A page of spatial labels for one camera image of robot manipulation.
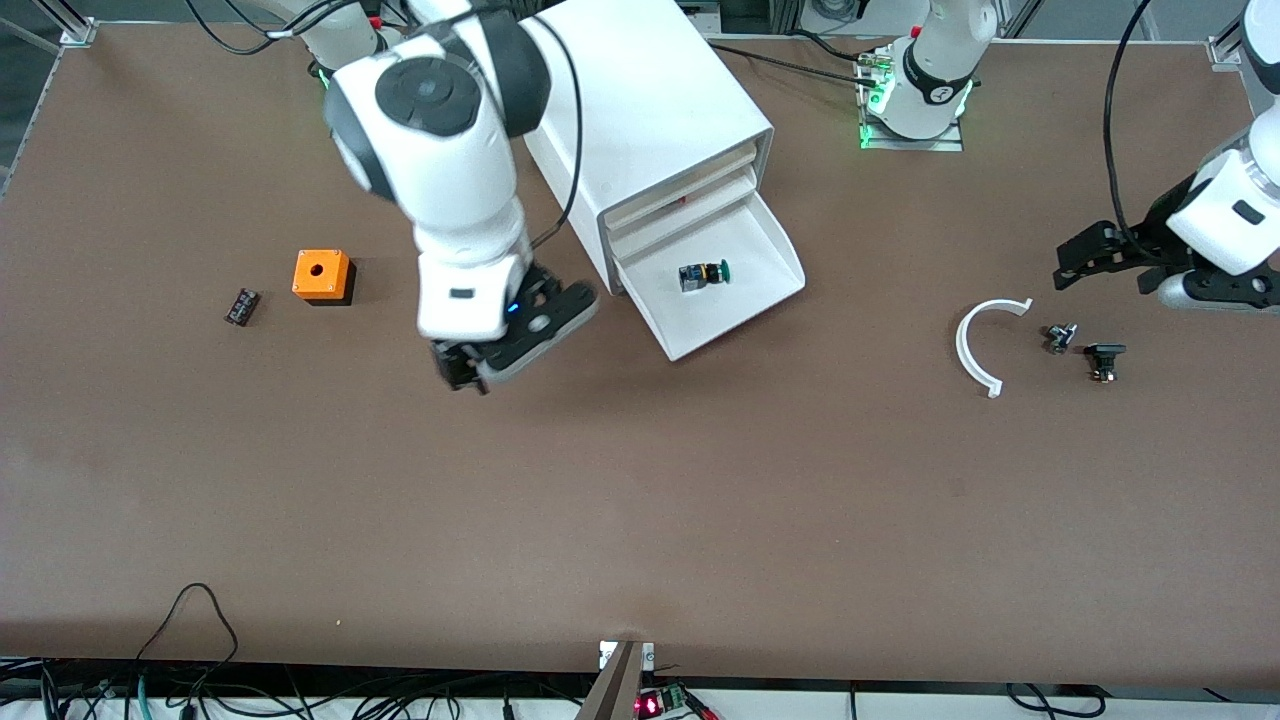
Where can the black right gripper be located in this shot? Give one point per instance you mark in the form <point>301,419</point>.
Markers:
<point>457,365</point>

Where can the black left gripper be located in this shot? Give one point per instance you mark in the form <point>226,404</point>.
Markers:
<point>1158,233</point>

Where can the green push button switch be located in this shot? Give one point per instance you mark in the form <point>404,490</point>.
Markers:
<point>695,277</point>

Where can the white drawer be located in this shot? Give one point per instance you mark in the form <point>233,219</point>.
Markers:
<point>690,185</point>
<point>720,310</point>
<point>700,212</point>

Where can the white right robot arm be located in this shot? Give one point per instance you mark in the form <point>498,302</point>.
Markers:
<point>450,170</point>

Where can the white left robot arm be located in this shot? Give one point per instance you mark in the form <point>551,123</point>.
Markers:
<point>940,60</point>

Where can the white closed drawer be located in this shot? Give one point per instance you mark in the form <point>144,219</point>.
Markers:
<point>700,212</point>
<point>690,185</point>

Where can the white drawer cabinet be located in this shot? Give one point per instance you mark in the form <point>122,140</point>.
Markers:
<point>650,90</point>

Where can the black knob part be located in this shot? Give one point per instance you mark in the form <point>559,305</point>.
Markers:
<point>1104,352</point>

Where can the white curved plastic arc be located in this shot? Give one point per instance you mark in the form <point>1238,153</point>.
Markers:
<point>960,345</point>

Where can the aluminium corner profile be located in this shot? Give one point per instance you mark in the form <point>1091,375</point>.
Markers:
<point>70,25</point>
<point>1228,45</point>

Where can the dark purple cylindrical capacitor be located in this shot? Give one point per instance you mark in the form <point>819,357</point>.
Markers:
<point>241,307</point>

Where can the aluminium profile strut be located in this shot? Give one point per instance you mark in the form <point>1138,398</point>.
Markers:
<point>615,690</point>

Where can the circuit board with red light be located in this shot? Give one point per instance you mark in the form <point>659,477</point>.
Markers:
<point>650,705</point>

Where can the small silver black switch part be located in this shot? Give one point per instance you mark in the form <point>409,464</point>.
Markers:
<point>1060,338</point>

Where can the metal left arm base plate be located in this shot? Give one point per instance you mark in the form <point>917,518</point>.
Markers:
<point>940,143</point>

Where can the orange button enclosure box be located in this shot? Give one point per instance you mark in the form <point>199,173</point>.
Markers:
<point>305,282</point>

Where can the white mounting bracket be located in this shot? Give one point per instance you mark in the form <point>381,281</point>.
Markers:
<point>650,655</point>

